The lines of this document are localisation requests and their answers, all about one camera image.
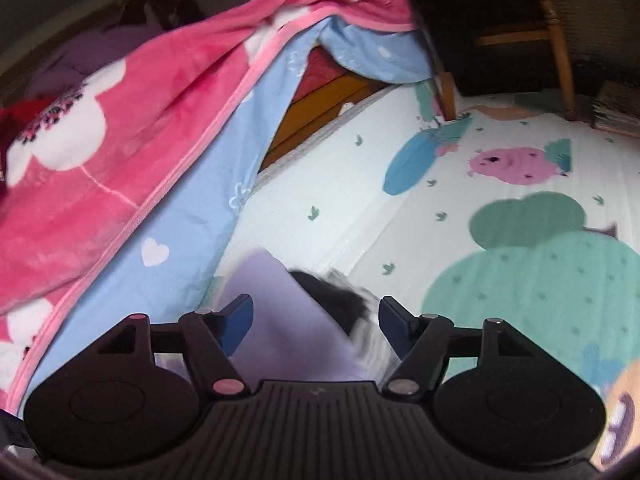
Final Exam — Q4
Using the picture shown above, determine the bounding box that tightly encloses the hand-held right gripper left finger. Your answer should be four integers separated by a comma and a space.
84, 293, 254, 399

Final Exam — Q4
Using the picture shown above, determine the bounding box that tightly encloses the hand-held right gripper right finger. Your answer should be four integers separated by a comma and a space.
379, 295, 547, 398

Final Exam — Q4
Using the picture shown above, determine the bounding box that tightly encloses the lavender garment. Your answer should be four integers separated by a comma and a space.
207, 252, 401, 383

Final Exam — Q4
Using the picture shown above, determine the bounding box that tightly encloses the black folded garment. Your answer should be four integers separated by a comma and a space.
290, 270, 368, 336

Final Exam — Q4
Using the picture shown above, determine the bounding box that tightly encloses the cartoon printed play mat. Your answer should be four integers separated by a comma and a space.
200, 85, 640, 471

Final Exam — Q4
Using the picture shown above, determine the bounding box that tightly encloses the light blue bed sheet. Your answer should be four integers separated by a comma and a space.
20, 15, 433, 411

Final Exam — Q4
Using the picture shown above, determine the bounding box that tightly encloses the pink printed blanket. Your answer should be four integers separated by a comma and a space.
0, 0, 426, 411

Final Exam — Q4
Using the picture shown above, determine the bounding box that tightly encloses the red cloth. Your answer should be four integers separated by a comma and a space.
0, 100, 51, 176

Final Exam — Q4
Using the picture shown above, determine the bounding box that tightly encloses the dark cloth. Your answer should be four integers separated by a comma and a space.
410, 0, 481, 96

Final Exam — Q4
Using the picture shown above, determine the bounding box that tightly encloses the purple cloth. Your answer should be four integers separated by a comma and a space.
25, 25, 166, 101

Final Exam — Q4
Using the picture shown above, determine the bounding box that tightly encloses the stack of books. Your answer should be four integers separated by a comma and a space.
592, 80, 640, 136

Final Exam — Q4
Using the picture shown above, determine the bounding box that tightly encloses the wooden chair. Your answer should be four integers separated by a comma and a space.
390, 0, 578, 121

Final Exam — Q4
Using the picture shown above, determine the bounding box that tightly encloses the wooden bed frame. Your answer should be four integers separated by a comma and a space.
260, 50, 386, 168

